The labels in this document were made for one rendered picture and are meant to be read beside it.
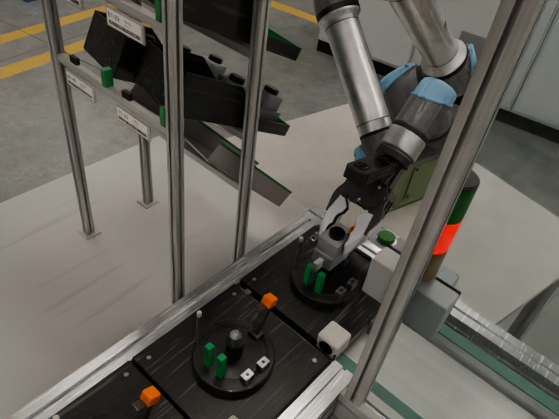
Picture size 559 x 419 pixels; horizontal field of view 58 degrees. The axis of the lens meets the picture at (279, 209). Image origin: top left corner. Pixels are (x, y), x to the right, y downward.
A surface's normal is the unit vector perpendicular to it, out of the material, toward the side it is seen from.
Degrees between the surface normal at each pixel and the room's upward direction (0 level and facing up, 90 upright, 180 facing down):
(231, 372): 0
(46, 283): 0
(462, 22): 90
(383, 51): 90
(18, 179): 0
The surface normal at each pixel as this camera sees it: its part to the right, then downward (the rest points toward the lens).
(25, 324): 0.11, -0.75
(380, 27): -0.56, 0.50
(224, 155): 0.62, 0.57
